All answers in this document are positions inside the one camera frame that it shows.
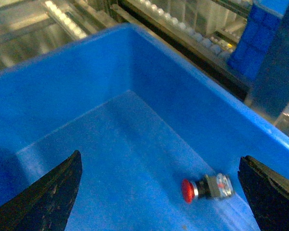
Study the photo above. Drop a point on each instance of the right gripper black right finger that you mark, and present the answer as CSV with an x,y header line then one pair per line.
x,y
267,194

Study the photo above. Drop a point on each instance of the red mushroom push button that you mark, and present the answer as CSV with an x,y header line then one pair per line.
x,y
209,187

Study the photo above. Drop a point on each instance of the blue empty target bin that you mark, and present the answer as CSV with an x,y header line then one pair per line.
x,y
143,119

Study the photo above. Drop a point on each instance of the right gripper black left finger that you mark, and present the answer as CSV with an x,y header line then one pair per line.
x,y
46,204

